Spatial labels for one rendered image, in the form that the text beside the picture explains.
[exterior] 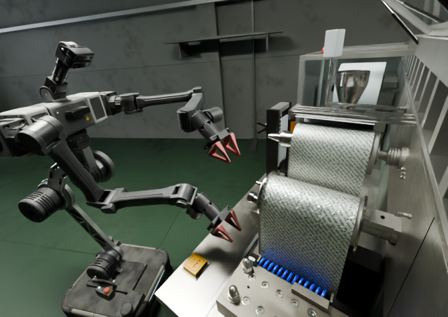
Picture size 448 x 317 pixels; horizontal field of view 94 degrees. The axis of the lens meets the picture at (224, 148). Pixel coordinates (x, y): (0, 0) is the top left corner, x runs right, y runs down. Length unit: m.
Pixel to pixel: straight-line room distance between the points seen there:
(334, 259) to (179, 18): 4.01
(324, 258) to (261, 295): 0.21
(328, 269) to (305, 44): 3.53
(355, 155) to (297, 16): 3.32
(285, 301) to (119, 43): 4.64
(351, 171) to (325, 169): 0.08
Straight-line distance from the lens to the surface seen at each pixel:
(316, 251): 0.68
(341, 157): 0.76
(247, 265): 0.75
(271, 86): 3.93
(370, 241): 1.13
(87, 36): 5.23
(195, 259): 0.95
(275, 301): 0.74
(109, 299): 1.87
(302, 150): 0.78
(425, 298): 0.41
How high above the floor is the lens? 1.68
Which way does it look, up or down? 26 degrees down
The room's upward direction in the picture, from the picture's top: 5 degrees counter-clockwise
